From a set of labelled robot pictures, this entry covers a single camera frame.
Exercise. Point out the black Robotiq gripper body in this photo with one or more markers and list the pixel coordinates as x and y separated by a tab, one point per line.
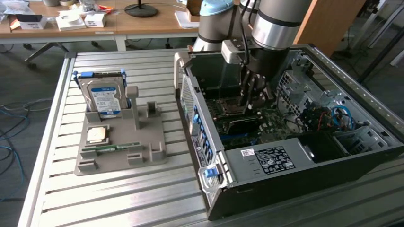
267	61

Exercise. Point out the green graphics card with bracket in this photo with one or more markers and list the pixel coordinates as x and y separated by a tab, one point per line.
245	125

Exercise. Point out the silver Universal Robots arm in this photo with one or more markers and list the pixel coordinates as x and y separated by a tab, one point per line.
271	30

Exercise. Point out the CPU socket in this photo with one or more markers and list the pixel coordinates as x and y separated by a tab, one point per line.
228	106

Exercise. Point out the perforated metal drive cage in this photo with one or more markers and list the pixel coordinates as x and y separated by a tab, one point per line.
293	92

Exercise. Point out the installed black RAM sticks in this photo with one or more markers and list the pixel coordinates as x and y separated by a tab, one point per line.
252	116

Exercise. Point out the green motherboard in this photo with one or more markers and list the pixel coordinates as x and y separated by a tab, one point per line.
275	125

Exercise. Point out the blue expansion slot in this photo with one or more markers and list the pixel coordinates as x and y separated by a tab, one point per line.
236	136

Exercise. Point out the wooden cabinet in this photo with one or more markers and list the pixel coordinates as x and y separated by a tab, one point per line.
331	23

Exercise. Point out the grey power supply unit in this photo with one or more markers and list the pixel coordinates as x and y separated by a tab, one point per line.
245	163

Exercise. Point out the white paper stack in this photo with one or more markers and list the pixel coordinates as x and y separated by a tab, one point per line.
184	21

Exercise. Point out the metal disk bay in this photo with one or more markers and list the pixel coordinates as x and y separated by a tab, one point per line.
360	142

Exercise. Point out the blue case latch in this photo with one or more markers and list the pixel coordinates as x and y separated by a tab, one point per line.
211	172

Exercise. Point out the black open PC case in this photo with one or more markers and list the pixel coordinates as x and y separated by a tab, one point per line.
284	189

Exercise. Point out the hard disk in blue caddy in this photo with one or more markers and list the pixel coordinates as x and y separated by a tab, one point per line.
104	99

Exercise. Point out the black round lamp base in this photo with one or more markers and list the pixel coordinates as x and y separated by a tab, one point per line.
140	10

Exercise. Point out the grey plastic parts rack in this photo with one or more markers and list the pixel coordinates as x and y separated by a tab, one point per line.
125	163

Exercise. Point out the green RAM stick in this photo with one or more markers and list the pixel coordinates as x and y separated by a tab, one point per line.
107	148

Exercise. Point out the silver CPU chip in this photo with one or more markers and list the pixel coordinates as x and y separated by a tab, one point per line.
96	136

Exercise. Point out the small white labelled box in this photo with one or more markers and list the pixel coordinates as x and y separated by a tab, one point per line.
95	20

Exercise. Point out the white box with tape roll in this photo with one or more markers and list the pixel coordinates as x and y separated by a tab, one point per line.
71	22

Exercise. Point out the long wooden desk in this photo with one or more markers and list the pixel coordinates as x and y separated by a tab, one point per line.
47	33

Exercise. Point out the white box with black insert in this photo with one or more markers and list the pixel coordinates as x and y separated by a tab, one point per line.
31	23

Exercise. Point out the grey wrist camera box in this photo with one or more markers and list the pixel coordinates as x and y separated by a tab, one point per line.
229	53

